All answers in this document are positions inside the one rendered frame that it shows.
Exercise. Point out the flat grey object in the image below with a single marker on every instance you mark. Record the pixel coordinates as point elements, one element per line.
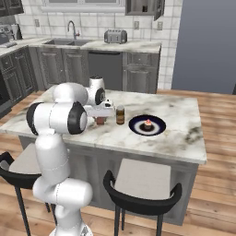
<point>7,44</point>

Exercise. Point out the brown bottle with grey cap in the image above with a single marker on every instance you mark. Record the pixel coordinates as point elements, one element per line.
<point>120,115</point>

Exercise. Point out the grey side cupboard run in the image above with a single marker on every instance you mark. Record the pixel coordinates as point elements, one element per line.
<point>17,73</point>

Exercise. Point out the dark oven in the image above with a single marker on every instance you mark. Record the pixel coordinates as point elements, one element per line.
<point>3,98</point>

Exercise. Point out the grey coffee machine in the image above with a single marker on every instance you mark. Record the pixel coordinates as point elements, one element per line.
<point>7,32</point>

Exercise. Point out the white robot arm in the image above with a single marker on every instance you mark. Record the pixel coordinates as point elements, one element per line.
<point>50,153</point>

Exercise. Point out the dark blue plate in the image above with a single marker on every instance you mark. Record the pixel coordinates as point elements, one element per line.
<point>156,127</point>

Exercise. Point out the grey marble-top kitchen island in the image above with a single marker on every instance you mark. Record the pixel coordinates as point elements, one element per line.
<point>172,116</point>

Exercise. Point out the dark grey dishwasher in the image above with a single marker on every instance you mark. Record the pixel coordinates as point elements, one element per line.
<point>105,69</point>

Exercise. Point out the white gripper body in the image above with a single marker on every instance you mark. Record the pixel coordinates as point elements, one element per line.
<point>100,112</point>

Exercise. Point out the black stool with grey seat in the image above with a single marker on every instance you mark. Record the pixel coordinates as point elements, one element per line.
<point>21,167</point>
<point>143,181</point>

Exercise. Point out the small dark bottle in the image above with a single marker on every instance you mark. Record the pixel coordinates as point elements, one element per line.
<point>144,8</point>

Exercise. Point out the grey cupboard with drawer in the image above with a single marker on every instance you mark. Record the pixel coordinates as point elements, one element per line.
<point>140,72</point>

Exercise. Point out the cupcake with pink topping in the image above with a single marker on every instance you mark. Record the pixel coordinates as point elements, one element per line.
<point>148,124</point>

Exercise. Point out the grey wall socket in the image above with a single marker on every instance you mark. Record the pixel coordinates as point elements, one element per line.
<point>159,25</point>
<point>37,23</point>
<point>136,25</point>

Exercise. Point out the dark wall cabinet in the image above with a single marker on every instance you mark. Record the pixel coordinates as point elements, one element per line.
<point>10,6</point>

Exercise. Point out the grey cupboard run under sink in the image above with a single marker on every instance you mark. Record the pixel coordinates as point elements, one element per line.
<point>63,66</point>

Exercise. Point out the brown chocolate piece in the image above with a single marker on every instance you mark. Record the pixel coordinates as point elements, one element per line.
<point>100,121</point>

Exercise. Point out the silver toaster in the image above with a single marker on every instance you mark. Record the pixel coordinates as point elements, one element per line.
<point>115,36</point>

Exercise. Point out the grey sink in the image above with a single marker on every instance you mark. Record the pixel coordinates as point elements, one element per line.
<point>66,42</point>

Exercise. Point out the open grey wall cabinet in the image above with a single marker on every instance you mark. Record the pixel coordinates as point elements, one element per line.
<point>135,7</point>

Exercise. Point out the grey curved tap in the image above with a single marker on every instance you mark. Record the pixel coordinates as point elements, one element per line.
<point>73,29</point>

